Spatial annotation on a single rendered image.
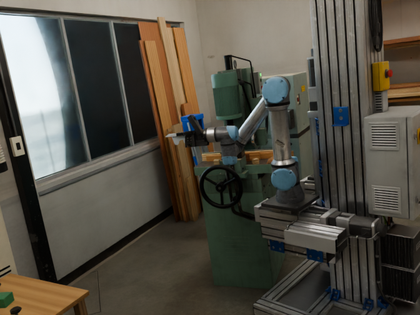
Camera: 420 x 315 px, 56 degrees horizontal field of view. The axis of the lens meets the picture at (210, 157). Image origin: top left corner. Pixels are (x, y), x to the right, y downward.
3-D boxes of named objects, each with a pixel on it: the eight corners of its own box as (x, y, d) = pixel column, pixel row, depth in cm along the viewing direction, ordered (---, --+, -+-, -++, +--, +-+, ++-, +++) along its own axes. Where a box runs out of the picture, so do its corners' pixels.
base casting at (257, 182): (200, 193, 277) (198, 180, 275) (225, 170, 330) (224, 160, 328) (263, 192, 261) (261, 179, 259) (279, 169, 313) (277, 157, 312)
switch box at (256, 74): (252, 94, 292) (249, 72, 289) (255, 93, 301) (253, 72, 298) (260, 94, 290) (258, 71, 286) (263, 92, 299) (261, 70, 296)
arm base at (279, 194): (310, 195, 210) (308, 178, 208) (295, 205, 200) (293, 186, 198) (285, 192, 220) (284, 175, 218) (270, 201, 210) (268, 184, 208)
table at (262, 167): (189, 179, 267) (187, 170, 266) (204, 167, 295) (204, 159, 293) (279, 177, 245) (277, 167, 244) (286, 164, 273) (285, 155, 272)
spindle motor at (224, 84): (213, 121, 269) (207, 75, 263) (221, 117, 285) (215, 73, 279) (237, 119, 263) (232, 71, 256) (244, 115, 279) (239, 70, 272)
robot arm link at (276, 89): (299, 183, 200) (289, 74, 189) (297, 192, 187) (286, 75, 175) (275, 184, 204) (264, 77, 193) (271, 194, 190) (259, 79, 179)
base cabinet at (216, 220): (212, 285, 292) (199, 194, 277) (235, 249, 345) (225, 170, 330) (273, 290, 276) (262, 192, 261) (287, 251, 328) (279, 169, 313)
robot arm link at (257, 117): (278, 70, 201) (224, 144, 218) (275, 70, 190) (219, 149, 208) (297, 83, 200) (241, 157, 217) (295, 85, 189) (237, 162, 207)
